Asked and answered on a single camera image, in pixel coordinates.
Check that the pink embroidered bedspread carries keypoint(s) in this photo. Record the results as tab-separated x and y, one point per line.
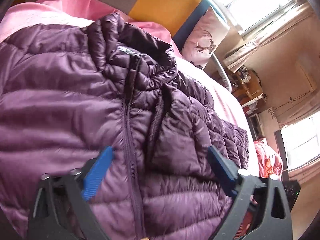
225	100

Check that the grey yellow blue headboard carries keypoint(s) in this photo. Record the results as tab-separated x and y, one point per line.
162	2

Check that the red floral quilt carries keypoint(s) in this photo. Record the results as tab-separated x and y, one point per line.
267	157

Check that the plain pink sheet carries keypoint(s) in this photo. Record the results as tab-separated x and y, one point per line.
82	2

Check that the black electronic box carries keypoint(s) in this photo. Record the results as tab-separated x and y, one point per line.
291	191

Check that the deer print pillow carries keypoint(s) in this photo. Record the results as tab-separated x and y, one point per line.
202	40

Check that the small window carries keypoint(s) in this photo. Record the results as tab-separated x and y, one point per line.
300	145

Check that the purple down jacket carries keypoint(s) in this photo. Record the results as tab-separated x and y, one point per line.
62	92

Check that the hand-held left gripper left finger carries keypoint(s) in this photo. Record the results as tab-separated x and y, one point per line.
96	175

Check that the beige curtain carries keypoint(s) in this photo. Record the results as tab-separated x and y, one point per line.
262	45

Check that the grey metal bed rail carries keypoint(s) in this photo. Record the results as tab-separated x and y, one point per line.
220	67

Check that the cluttered wooden desk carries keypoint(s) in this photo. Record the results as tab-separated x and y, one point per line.
247	87

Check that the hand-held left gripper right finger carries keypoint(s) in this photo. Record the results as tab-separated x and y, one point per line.
221	167

